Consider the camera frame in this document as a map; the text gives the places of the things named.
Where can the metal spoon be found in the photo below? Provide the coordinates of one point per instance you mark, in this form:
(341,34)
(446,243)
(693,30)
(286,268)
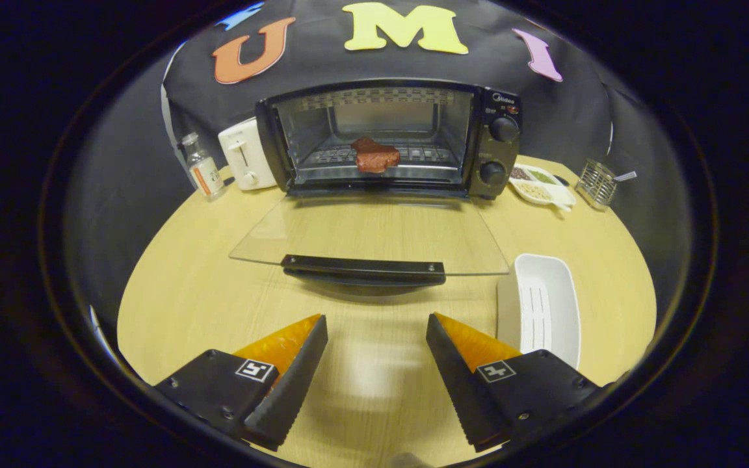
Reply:
(625,175)

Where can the black round table grommet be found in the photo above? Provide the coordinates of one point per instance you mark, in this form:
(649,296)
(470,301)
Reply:
(561,180)

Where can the black toaster oven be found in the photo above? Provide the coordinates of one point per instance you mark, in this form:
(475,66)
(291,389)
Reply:
(498,156)

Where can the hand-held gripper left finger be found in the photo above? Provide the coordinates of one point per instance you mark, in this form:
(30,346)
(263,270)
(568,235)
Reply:
(290,393)

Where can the white bread toaster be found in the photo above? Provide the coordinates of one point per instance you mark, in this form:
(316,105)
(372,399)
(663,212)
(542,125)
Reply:
(244,156)

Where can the red raw meat piece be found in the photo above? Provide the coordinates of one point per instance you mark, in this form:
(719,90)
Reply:
(374,157)

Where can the small glass bottle orange label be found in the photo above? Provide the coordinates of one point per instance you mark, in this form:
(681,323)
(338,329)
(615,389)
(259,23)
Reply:
(202,169)

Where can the white slotted plastic tray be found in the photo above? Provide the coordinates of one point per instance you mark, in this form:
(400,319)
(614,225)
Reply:
(537,305)

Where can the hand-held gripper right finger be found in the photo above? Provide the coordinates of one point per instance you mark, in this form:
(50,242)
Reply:
(465,390)

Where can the white divided dish of beans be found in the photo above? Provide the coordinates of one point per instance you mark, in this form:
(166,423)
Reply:
(543,192)

